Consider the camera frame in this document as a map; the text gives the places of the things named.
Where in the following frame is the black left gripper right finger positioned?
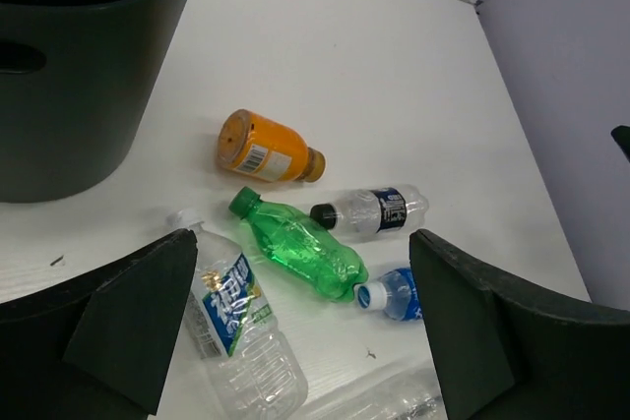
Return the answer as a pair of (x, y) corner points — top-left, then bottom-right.
(409, 229), (629, 419)

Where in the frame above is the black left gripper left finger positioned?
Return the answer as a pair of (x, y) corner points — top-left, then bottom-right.
(1, 230), (198, 419)

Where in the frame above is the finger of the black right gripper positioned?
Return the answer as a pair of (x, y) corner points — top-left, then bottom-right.
(610, 125), (630, 160)

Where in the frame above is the clear crushed label-less bottle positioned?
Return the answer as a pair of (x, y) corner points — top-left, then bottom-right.
(292, 365), (448, 419)

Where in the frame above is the clear bottle blue-green label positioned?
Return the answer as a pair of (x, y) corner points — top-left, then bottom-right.
(166, 210), (308, 419)

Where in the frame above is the orange juice bottle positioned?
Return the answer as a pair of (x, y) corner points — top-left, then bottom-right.
(217, 109), (326, 183)

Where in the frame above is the black plastic bin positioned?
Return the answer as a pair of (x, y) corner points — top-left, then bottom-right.
(1, 0), (187, 203)

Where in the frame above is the clear bottle blue label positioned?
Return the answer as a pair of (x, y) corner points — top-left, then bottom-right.
(356, 268), (423, 322)

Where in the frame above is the clear bottle black label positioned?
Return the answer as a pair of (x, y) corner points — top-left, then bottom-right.
(309, 184), (429, 242)

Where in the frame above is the green plastic bottle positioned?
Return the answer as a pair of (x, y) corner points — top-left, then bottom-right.
(228, 187), (369, 302)

